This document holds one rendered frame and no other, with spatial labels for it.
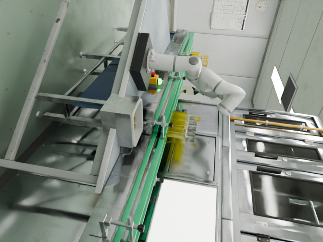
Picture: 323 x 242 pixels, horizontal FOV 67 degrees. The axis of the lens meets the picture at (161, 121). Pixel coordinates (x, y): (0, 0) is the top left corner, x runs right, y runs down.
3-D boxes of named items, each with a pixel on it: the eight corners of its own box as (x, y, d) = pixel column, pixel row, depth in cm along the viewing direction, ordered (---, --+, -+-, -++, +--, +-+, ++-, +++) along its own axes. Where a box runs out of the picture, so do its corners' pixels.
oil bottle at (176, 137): (152, 140, 157) (185, 145, 153) (152, 133, 153) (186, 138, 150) (154, 134, 161) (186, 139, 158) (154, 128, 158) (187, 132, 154)
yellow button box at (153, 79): (146, 86, 175) (156, 88, 174) (146, 77, 171) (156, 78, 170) (148, 82, 181) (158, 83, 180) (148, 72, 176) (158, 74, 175)
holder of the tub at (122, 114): (119, 153, 135) (133, 155, 133) (114, 112, 118) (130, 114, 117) (129, 133, 148) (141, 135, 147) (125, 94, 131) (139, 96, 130)
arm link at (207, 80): (225, 76, 133) (221, 90, 148) (193, 52, 141) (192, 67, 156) (213, 87, 131) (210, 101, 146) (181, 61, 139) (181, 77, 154)
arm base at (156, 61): (144, 60, 135) (171, 63, 133) (149, 42, 140) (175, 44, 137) (148, 75, 150) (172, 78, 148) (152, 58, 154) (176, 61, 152)
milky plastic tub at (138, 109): (119, 146, 131) (134, 149, 130) (115, 112, 118) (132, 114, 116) (129, 127, 145) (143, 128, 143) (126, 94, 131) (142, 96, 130)
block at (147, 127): (140, 134, 148) (151, 135, 147) (139, 121, 142) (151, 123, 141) (141, 130, 151) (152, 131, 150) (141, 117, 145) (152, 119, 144)
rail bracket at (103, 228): (89, 236, 99) (143, 248, 95) (81, 213, 89) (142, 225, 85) (94, 226, 103) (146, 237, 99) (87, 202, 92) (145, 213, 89)
